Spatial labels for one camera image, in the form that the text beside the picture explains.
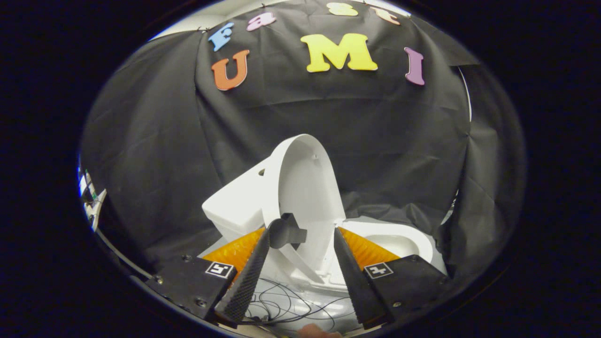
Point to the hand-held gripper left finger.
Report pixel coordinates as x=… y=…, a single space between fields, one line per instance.
x=249 y=281

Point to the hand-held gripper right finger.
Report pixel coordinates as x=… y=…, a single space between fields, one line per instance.
x=357 y=286

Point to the white toilet bowl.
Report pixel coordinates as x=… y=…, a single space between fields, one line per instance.
x=394 y=241

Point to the black backdrop cloth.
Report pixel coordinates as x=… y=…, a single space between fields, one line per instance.
x=328 y=122

